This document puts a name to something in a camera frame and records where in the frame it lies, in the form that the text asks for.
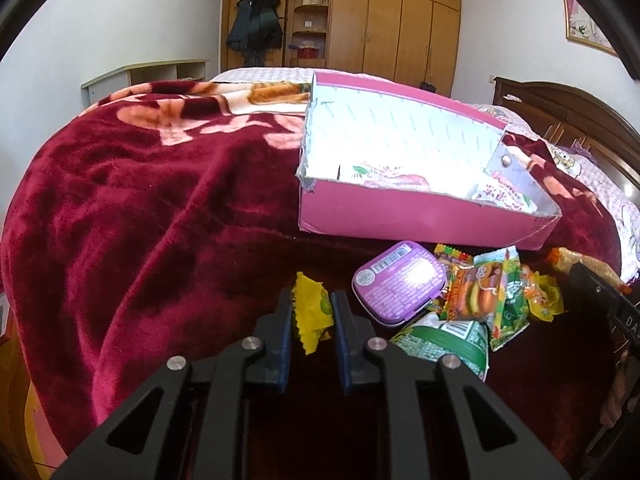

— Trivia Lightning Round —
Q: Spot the pink white snack packet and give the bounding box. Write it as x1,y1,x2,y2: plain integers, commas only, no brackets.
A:
350,161,431,192
470,170,538,213

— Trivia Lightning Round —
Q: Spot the orange grainy snack packet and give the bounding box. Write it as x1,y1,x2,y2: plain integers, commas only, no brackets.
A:
546,246,633,293

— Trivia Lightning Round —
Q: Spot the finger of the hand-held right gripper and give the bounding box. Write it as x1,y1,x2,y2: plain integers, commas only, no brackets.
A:
570,261,626,311

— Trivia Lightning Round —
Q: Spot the dark green snack packet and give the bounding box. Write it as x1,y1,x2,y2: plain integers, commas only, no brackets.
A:
390,311,490,381

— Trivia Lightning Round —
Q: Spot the pink cardboard box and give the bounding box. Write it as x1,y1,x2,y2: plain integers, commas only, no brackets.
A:
298,71,563,251

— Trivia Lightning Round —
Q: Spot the dark hanging jacket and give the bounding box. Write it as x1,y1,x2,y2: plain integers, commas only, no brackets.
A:
225,0,284,58

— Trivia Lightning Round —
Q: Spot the wooden headboard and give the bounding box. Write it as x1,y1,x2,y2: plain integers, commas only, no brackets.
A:
492,76,640,201

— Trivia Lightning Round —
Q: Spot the wooden wardrobe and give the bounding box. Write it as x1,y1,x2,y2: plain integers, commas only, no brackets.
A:
207,0,462,98

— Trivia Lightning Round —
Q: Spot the burger gummy packet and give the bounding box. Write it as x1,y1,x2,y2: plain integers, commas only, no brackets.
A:
433,243,531,352

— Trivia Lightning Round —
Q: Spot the purple tin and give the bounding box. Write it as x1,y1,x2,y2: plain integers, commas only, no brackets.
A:
351,241,449,328

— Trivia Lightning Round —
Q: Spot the yellow orange candy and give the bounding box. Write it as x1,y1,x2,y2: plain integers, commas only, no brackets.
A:
520,265,565,322

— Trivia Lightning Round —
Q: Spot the yellow snack packet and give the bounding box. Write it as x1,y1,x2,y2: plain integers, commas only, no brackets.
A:
292,271,335,356

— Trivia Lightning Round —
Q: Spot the person's right hand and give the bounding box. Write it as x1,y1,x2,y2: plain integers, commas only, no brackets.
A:
600,350,633,426

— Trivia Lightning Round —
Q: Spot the framed wall picture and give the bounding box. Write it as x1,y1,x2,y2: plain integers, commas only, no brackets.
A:
561,0,621,57

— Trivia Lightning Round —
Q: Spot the white low shelf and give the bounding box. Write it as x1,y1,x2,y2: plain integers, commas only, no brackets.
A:
81,59,210,108

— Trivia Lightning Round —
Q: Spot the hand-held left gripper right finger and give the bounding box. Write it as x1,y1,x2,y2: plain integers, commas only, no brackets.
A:
330,290,571,480

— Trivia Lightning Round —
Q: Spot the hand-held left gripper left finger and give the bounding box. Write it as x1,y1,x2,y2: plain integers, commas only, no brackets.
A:
50,287,296,480

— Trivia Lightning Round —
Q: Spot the red floral blanket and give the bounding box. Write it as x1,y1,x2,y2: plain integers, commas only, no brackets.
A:
0,80,623,480

